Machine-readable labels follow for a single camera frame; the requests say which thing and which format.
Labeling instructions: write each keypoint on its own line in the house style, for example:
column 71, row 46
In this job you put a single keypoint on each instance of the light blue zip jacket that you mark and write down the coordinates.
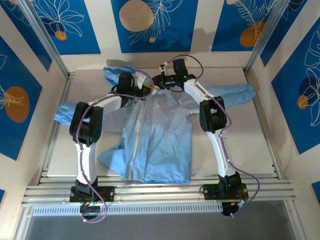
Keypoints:
column 160, row 140

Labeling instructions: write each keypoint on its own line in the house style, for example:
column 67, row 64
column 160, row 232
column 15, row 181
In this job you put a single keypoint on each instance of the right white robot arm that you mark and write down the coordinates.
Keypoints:
column 222, row 155

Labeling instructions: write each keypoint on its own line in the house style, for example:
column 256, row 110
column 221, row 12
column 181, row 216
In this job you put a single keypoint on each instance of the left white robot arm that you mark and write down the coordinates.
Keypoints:
column 86, row 160

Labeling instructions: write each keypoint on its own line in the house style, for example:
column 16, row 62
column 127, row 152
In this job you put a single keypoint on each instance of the aluminium side rail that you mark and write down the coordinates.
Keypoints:
column 51, row 150
column 259, row 112

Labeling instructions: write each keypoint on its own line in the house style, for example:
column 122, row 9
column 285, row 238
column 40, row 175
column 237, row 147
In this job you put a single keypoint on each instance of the aluminium corner post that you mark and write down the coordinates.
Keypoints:
column 266, row 37
column 45, row 37

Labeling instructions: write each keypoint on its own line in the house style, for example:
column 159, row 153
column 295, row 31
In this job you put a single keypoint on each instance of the aluminium rail beam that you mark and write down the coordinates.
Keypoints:
column 155, row 192

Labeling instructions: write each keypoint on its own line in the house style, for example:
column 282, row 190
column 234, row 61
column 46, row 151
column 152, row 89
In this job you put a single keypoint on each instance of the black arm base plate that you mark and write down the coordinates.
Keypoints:
column 107, row 193
column 211, row 192

